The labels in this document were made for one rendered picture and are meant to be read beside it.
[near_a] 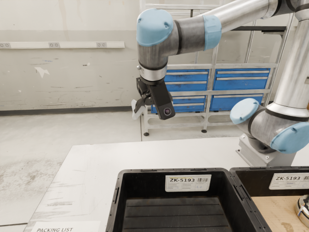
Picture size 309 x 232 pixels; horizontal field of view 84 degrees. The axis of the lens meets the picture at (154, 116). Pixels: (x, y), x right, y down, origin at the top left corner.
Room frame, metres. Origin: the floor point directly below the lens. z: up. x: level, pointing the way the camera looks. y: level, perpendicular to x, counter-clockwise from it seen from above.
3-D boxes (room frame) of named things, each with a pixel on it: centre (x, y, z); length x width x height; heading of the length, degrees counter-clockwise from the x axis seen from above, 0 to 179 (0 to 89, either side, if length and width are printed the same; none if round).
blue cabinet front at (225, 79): (2.19, -1.11, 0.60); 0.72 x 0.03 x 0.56; 96
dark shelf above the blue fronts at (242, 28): (2.40, -0.94, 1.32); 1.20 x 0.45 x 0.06; 96
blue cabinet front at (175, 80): (2.11, -0.31, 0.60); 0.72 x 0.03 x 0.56; 96
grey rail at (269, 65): (2.18, -0.71, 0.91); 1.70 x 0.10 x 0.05; 96
